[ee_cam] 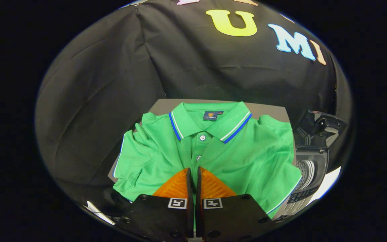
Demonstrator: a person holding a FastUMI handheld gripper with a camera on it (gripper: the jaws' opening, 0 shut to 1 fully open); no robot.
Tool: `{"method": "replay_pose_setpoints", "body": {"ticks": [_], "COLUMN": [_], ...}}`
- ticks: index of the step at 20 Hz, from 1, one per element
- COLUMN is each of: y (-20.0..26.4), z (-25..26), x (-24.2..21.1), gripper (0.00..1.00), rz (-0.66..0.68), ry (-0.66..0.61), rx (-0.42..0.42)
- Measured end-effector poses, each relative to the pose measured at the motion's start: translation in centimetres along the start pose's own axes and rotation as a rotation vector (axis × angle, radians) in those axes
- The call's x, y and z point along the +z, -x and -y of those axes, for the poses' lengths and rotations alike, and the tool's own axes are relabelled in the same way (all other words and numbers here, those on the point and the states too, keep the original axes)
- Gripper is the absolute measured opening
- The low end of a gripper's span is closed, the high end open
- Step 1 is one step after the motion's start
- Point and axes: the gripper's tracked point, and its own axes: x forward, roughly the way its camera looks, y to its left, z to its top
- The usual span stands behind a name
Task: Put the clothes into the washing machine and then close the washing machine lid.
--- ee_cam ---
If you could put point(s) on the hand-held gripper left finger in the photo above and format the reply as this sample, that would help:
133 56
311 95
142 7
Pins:
188 195

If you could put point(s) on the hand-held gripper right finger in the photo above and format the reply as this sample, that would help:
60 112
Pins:
198 195

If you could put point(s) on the green polo shirt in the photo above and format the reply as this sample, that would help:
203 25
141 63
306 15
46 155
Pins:
254 154

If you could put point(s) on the grey washing machine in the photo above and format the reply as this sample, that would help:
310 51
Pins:
316 168

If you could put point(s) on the grey cabinet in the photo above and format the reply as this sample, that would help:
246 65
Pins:
267 109

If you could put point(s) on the white paper sheet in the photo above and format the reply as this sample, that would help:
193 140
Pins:
328 183

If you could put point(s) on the black backdrop cloth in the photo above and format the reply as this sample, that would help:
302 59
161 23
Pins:
113 84

